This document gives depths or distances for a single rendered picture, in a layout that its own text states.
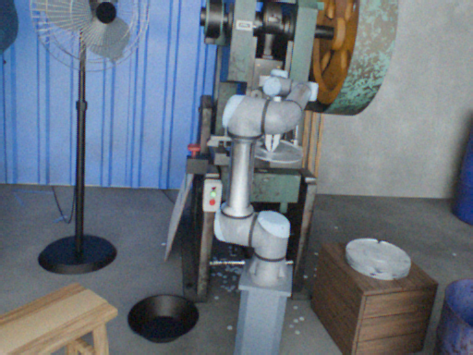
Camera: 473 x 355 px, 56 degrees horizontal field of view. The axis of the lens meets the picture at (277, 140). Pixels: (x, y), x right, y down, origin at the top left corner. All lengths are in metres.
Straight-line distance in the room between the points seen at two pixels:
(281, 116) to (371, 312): 0.96
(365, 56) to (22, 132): 2.48
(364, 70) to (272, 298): 1.02
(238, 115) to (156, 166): 2.13
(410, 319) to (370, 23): 1.28
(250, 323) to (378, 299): 0.56
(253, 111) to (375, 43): 0.76
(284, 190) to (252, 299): 0.70
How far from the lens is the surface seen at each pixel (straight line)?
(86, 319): 1.69
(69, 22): 2.19
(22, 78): 3.50
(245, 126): 1.45
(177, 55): 3.34
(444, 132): 4.19
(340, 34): 2.28
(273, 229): 1.56
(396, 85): 3.85
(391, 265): 2.08
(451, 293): 1.92
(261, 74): 2.18
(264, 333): 1.74
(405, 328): 2.17
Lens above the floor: 1.33
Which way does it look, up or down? 14 degrees down
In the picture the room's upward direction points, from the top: 7 degrees clockwise
